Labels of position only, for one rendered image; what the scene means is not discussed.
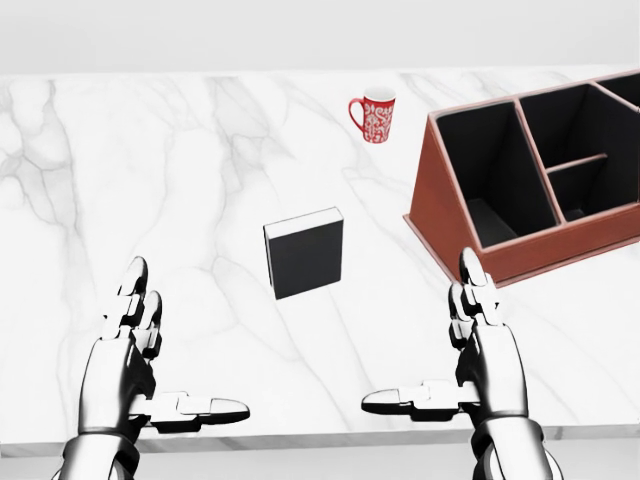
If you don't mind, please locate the red-brown desk caddy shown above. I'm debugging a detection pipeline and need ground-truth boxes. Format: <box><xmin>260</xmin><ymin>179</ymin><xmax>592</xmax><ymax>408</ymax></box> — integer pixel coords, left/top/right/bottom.
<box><xmin>402</xmin><ymin>71</ymin><xmax>640</xmax><ymax>289</ymax></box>

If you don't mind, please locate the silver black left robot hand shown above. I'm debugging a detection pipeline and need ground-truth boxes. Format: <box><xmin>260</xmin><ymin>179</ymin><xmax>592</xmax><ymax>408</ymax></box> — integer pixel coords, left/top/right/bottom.
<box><xmin>78</xmin><ymin>255</ymin><xmax>251</xmax><ymax>435</ymax></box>

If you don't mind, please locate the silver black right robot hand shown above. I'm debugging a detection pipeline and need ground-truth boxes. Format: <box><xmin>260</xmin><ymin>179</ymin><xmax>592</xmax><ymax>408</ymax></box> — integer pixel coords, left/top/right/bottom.
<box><xmin>360</xmin><ymin>246</ymin><xmax>530</xmax><ymax>427</ymax></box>

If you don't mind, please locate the red white patterned mug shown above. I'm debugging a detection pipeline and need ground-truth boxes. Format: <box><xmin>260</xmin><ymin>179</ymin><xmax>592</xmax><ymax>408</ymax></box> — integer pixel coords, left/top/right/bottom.
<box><xmin>348</xmin><ymin>85</ymin><xmax>398</xmax><ymax>145</ymax></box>

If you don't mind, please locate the black book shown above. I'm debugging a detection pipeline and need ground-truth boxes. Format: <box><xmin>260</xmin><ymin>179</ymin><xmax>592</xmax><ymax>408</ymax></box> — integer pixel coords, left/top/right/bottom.
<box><xmin>262</xmin><ymin>206</ymin><xmax>345</xmax><ymax>301</ymax></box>

